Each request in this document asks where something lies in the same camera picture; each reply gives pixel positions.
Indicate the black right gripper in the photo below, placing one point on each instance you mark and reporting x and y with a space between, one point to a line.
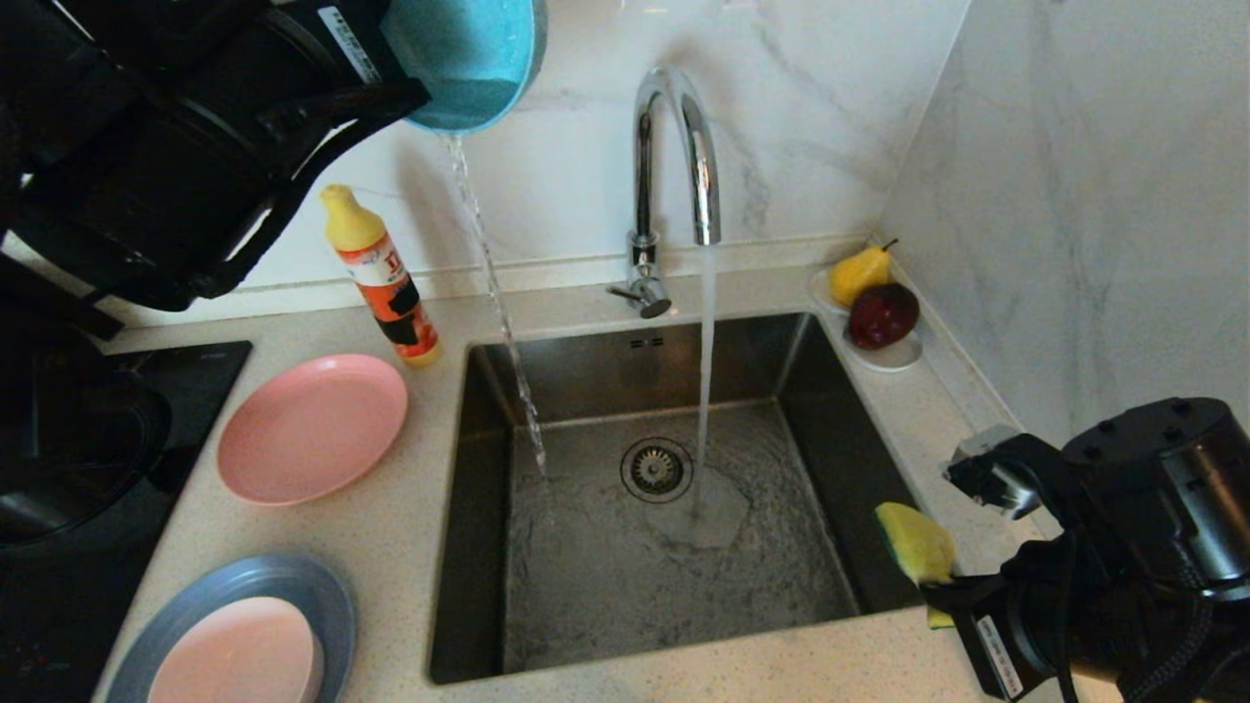
1025 635

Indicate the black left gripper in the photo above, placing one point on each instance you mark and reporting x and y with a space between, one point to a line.
312 59

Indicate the teal bowl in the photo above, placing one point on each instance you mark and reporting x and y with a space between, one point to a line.
469 59

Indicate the yellow-capped orange dish soap bottle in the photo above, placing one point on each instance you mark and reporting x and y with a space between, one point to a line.
381 278

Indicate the chrome gooseneck faucet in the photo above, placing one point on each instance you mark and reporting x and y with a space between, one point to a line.
642 195

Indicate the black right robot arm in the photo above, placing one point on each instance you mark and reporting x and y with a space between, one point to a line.
1172 488

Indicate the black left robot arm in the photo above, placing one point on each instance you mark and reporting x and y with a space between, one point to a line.
98 146

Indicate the stainless steel sink basin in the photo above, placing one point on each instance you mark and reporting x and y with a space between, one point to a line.
586 596

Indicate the small white fruit dish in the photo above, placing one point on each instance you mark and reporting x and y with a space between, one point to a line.
894 361

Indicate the dark red apple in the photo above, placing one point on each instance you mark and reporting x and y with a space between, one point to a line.
884 315

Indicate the round metal drain strainer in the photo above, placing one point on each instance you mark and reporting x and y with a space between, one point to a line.
656 471

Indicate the black glass induction cooktop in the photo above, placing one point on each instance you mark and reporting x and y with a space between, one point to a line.
195 381

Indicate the yellow pear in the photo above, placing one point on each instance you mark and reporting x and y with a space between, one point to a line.
859 276

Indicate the large pink plate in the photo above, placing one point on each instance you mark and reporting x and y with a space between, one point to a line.
312 430

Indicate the black frying pan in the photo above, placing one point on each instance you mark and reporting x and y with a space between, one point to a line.
88 459

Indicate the large blue-grey plate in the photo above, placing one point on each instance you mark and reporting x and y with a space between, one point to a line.
322 591

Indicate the pink bowl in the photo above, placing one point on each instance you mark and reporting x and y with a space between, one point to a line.
239 654

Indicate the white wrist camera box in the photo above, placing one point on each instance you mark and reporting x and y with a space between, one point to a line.
996 483

